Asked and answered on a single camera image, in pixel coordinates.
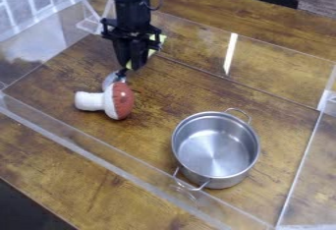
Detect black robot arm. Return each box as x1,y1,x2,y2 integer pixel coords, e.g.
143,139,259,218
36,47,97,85
101,0,161,71

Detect clear acrylic triangle bracket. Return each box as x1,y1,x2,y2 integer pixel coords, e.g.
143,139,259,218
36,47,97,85
76,0,117,35

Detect plush mushroom toy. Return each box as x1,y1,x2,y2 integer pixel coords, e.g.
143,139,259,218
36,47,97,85
75,82,135,120

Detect clear acrylic enclosure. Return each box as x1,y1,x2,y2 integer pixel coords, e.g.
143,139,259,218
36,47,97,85
0,4,336,230

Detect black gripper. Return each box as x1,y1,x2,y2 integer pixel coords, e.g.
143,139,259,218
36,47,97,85
100,18,161,70

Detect green handled metal spoon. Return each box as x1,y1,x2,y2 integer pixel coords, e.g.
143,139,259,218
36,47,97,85
101,34,167,91

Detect stainless steel pot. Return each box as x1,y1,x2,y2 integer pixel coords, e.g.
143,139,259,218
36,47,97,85
171,108,261,192

